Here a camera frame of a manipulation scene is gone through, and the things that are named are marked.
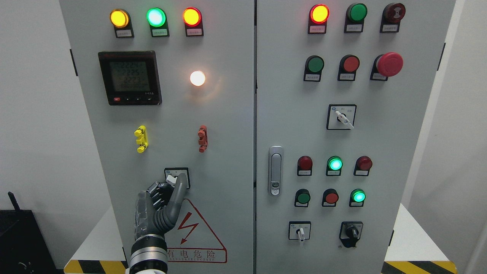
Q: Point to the dark red indicator right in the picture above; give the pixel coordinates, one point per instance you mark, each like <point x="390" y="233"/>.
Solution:
<point x="363" y="166"/>

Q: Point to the dark red buzzer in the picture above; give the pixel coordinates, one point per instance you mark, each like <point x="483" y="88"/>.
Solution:
<point x="392" y="16"/>

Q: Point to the red high voltage warning sticker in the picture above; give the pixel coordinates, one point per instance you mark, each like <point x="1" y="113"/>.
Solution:
<point x="192" y="240"/>

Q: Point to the green lit push button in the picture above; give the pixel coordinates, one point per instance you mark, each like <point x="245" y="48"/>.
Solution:
<point x="357" y="198"/>

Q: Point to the white rotary light switch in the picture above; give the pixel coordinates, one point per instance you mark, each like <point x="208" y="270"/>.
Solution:
<point x="171" y="174"/>

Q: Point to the right grey cabinet door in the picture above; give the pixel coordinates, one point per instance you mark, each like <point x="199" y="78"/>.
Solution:
<point x="292" y="113"/>

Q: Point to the white selector switch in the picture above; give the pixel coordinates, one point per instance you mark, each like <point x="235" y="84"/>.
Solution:
<point x="299" y="231"/>
<point x="341" y="116"/>

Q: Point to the silver door handle lock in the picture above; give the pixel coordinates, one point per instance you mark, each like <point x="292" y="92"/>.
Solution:
<point x="275" y="170"/>

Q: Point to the red push button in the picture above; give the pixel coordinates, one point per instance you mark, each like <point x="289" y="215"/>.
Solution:
<point x="329" y="198"/>
<point x="348" y="66"/>

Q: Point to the black silver robot forearm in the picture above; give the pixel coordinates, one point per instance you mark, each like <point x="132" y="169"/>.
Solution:
<point x="149" y="255"/>

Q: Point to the green lit indicator middle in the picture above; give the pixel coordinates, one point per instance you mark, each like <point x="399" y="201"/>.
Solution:
<point x="334" y="166"/>

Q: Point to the black digital power meter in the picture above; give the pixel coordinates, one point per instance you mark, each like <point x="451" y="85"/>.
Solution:
<point x="130" y="77"/>

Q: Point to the left grey cabinet door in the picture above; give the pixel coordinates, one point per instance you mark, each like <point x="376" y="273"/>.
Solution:
<point x="221" y="178"/>

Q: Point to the black box with antenna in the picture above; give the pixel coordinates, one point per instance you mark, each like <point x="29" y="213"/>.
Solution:
<point x="22" y="246"/>

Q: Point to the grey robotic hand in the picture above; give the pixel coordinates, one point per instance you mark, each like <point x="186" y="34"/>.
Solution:
<point x="158" y="207"/>

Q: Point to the green push button lower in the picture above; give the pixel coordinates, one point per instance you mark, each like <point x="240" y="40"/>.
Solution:
<point x="302" y="198"/>

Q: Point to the red push button upper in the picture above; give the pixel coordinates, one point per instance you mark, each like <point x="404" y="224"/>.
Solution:
<point x="348" y="66"/>

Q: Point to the red lit indicator right door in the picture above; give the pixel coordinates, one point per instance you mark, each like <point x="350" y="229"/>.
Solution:
<point x="317" y="20"/>

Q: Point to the red indicator light top left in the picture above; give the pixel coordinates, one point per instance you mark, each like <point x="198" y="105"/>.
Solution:
<point x="192" y="18"/>

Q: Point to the grey cabinet door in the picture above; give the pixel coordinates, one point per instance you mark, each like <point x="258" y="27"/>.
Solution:
<point x="292" y="113"/>
<point x="221" y="178"/>

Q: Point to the green indicator light top left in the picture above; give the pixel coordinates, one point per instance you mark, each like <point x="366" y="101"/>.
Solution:
<point x="158" y="22"/>

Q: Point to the green unlit indicator top right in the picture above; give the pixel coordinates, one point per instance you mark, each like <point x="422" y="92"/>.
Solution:
<point x="354" y="18"/>

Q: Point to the green push button upper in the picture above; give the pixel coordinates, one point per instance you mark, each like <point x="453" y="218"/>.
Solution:
<point x="313" y="69"/>

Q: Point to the yellow indicator light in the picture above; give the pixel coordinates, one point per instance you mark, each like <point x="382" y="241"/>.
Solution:
<point x="121" y="21"/>

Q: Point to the white platform with hazard stripes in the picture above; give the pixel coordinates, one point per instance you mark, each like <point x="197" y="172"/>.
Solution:
<point x="411" y="250"/>

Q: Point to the yellow terminal clip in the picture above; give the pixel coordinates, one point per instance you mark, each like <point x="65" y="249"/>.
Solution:
<point x="141" y="139"/>

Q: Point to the clear small lamp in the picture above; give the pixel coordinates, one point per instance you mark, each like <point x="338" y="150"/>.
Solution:
<point x="197" y="78"/>

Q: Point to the dark red indicator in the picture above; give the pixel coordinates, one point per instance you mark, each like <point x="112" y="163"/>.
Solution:
<point x="363" y="166"/>
<point x="304" y="166"/>

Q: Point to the black knob selector switch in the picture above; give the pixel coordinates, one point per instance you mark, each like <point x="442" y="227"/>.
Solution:
<point x="350" y="233"/>

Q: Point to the red emergency stop button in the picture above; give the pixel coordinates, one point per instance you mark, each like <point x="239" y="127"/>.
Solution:
<point x="386" y="65"/>

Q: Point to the dark red indicator left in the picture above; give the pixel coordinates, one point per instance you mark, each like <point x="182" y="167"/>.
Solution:
<point x="304" y="166"/>

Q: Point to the red terminal clip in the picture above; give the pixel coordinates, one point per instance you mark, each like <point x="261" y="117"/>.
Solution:
<point x="203" y="138"/>

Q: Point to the red push button lower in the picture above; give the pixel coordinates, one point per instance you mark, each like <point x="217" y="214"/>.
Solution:
<point x="329" y="198"/>

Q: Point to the white selector switch lower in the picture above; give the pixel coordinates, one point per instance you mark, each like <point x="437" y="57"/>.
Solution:
<point x="299" y="231"/>

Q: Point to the white selector switch upper right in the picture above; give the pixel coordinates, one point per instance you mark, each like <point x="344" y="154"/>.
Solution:
<point x="341" y="116"/>

